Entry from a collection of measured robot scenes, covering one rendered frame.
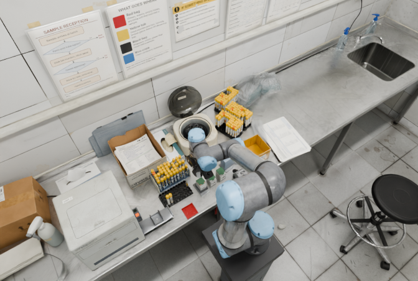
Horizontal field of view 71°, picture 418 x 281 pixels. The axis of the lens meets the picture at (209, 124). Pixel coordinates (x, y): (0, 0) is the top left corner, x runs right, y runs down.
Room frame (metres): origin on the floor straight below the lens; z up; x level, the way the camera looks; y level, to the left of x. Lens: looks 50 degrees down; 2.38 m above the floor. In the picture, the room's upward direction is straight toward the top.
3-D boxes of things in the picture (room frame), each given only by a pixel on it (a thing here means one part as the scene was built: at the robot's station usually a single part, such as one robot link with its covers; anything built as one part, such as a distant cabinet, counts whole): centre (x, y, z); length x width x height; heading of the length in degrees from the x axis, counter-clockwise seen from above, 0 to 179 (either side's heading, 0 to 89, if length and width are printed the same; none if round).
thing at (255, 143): (1.02, -0.27, 0.93); 0.13 x 0.13 x 0.10; 31
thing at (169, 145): (1.06, 0.25, 0.92); 0.24 x 0.12 x 0.10; 33
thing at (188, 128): (1.14, 0.08, 0.97); 0.15 x 0.15 x 0.07
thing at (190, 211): (0.66, 0.10, 0.88); 0.07 x 0.07 x 0.01; 33
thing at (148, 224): (0.59, 0.29, 0.92); 0.21 x 0.07 x 0.05; 123
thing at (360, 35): (2.18, -1.41, 0.94); 0.24 x 0.17 x 0.14; 33
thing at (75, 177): (0.83, 0.73, 0.94); 0.22 x 0.12 x 0.13; 127
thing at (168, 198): (0.76, 0.19, 0.93); 0.17 x 0.09 x 0.11; 124
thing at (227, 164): (0.96, -0.12, 0.92); 0.10 x 0.07 x 0.10; 130
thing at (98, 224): (0.56, 0.50, 1.03); 0.31 x 0.27 x 0.30; 123
